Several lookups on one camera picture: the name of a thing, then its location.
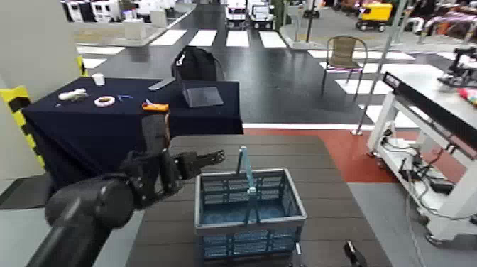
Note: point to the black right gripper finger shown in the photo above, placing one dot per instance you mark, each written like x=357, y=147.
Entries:
x=353, y=255

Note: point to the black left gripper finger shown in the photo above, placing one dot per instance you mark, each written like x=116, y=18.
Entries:
x=203, y=160
x=155, y=132

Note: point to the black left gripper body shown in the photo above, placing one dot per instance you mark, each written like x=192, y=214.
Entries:
x=152, y=173

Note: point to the blue plastic folding crate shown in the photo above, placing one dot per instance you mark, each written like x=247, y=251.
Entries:
x=248, y=227

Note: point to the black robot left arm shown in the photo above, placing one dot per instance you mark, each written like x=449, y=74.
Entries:
x=84, y=212

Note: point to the black robot arm on workbench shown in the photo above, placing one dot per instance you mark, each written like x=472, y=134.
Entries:
x=460, y=71

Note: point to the orange utility tool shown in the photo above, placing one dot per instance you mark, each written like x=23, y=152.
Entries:
x=155, y=107

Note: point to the blue pen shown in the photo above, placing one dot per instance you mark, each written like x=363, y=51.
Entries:
x=124, y=97

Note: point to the grey flat bar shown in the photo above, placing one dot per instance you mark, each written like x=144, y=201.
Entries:
x=161, y=84

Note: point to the dark grey laptop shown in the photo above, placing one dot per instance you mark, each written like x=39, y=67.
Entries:
x=203, y=97

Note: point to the white tape roll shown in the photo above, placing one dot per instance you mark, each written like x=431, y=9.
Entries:
x=100, y=101

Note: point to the dark navy tablecloth table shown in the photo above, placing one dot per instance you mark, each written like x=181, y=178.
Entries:
x=82, y=138

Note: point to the white paper cup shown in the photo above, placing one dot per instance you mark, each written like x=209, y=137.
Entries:
x=98, y=79

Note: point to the black backpack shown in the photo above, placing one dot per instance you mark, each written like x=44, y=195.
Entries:
x=195, y=65

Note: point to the white crumpled glove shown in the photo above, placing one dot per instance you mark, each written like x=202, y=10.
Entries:
x=73, y=95

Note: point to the small yellow black hazard guard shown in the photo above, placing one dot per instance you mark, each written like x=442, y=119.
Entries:
x=81, y=66

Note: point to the white square planter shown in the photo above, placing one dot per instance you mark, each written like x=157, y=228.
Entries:
x=134, y=29

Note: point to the white kiosk machines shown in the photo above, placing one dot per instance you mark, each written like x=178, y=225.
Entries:
x=93, y=10

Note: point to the large yellow black hazard guard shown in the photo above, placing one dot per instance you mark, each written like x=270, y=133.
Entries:
x=16, y=104

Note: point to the white workbench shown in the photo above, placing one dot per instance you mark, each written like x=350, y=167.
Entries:
x=428, y=108

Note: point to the metal chair tan mesh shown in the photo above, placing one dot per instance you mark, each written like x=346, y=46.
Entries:
x=343, y=52

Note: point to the slanted metal pole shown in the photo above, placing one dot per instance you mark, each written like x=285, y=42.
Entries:
x=380, y=65

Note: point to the pink colourful toy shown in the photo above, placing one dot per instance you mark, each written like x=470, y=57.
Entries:
x=468, y=95

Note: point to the yellow vehicle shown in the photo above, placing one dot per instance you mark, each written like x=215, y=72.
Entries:
x=374, y=15

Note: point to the thin black post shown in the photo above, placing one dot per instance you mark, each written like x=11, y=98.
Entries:
x=310, y=22

